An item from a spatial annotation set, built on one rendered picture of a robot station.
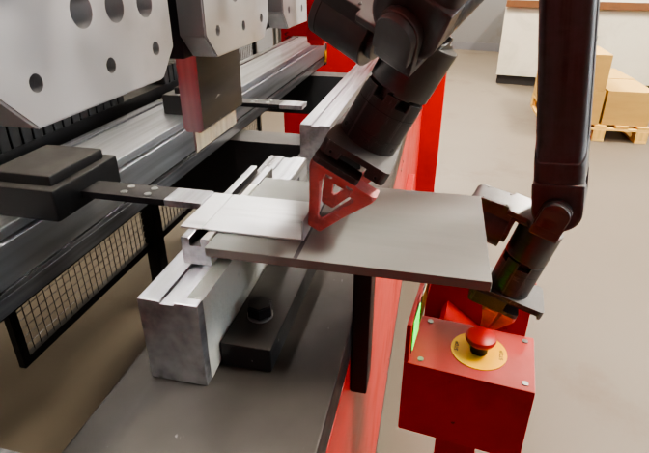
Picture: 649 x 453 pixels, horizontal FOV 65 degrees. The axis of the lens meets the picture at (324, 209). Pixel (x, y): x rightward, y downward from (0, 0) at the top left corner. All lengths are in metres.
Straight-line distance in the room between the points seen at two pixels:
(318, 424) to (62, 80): 0.35
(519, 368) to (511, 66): 5.63
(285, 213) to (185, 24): 0.22
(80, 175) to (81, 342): 1.49
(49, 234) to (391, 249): 0.42
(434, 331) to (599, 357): 1.38
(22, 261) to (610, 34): 5.93
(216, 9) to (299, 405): 0.35
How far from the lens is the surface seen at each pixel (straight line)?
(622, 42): 6.22
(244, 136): 1.20
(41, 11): 0.27
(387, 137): 0.46
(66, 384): 1.95
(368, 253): 0.47
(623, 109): 4.49
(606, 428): 1.84
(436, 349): 0.72
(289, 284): 0.60
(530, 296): 0.78
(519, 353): 0.74
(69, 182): 0.64
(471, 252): 0.49
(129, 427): 0.51
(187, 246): 0.52
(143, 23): 0.34
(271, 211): 0.55
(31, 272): 0.70
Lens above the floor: 1.24
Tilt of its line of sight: 26 degrees down
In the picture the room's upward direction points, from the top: straight up
